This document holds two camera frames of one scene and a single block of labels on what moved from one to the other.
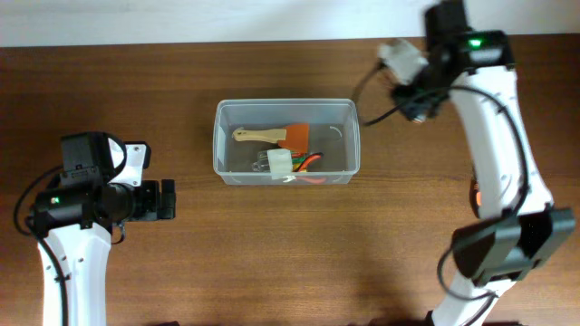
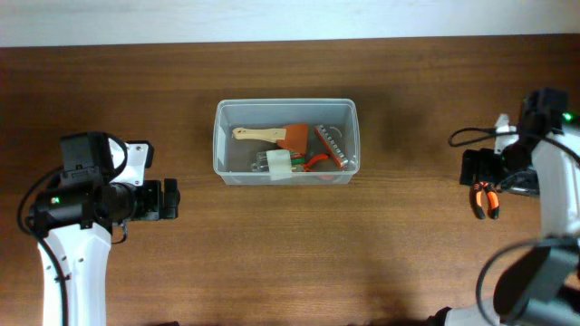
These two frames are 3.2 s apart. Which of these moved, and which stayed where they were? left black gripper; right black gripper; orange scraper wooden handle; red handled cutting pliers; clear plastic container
Moved: right black gripper; red handled cutting pliers
Stayed: clear plastic container; orange scraper wooden handle; left black gripper
